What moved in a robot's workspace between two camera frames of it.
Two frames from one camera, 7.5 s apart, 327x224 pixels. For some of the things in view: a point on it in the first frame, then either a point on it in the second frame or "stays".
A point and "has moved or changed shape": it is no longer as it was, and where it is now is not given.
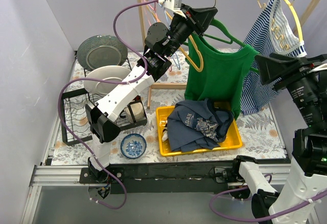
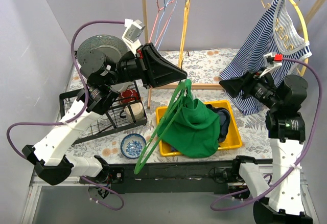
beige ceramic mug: [138, 110] stays
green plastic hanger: [232, 39] → [168, 116]
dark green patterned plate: [101, 50] stays
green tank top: [224, 76] → [194, 131]
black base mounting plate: [165, 177] stays
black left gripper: [195, 21] → [146, 64]
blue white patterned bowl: [133, 146] stays
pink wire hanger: [155, 6] has moved or changed shape
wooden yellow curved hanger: [262, 6] → [306, 60]
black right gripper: [282, 74] → [246, 85]
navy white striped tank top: [277, 30] stays
